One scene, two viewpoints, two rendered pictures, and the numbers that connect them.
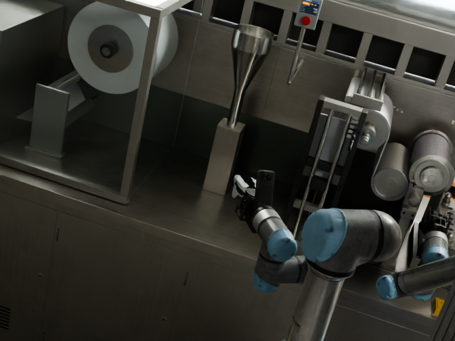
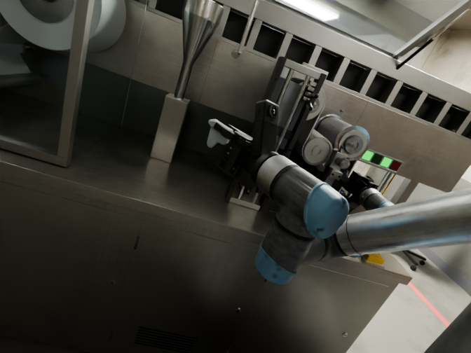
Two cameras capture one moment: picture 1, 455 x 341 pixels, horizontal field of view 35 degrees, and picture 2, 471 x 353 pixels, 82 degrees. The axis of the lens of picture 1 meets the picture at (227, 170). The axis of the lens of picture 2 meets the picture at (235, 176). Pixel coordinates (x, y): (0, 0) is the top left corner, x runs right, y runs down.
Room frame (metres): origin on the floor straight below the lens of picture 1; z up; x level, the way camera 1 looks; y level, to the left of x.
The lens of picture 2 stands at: (1.30, 0.09, 1.37)
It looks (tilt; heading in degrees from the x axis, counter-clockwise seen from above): 21 degrees down; 340
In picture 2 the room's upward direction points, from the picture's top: 22 degrees clockwise
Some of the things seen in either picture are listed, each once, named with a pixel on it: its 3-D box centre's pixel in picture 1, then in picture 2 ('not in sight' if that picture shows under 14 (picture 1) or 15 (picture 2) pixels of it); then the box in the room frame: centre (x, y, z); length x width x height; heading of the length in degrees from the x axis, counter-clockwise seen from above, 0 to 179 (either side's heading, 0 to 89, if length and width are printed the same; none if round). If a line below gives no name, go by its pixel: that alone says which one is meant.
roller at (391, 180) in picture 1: (391, 170); (308, 142); (2.39, -0.57, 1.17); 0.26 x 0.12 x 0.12; 171
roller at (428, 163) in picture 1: (431, 162); (340, 136); (2.37, -0.69, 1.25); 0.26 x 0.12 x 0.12; 171
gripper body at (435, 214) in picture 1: (436, 229); (361, 188); (2.12, -0.71, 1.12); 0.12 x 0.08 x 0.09; 171
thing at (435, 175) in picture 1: (431, 176); (353, 144); (2.24, -0.67, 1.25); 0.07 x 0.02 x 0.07; 81
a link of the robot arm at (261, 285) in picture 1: (274, 270); (289, 246); (1.66, -0.19, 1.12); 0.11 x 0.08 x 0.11; 114
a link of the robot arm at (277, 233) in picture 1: (277, 240); (308, 202); (1.65, -0.17, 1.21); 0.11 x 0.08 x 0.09; 24
